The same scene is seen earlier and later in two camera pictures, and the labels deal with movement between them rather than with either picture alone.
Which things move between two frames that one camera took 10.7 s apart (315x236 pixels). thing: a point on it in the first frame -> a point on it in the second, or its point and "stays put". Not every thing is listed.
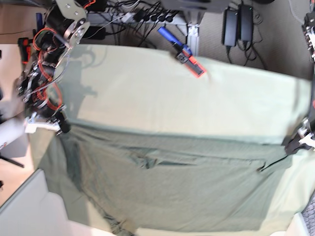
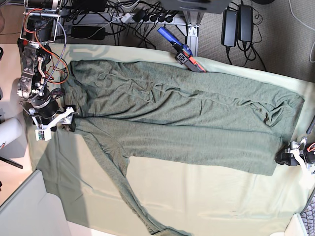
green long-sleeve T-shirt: (147, 182) -> (176, 114)
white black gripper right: (307, 136) -> (307, 176)
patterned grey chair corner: (308, 214) stays put
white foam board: (32, 210) stays put
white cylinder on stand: (11, 129) stays put
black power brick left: (101, 35) stays put
